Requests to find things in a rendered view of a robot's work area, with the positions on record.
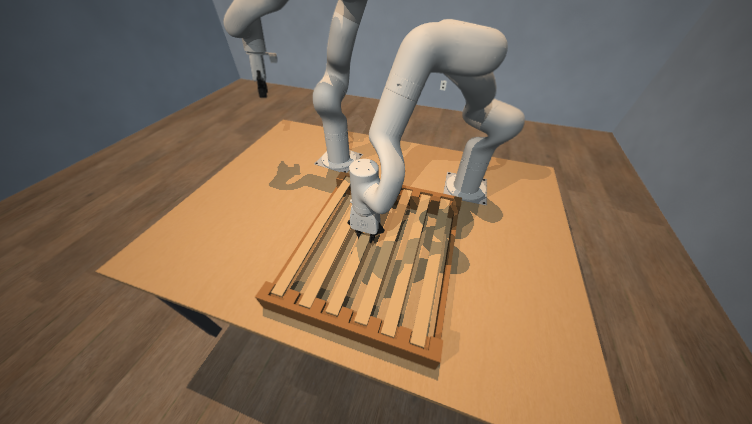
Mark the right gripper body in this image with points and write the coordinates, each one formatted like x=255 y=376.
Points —
x=257 y=63

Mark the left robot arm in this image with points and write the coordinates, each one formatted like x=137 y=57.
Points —
x=450 y=47

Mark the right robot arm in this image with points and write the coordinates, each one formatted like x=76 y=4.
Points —
x=331 y=90

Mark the brown wooden bed frame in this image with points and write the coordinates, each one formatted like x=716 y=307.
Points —
x=343 y=325

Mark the light wooden bed slat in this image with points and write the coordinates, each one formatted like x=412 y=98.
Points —
x=425 y=302
x=326 y=264
x=347 y=277
x=396 y=302
x=374 y=283
x=294 y=265

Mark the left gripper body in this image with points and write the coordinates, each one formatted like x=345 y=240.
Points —
x=368 y=223

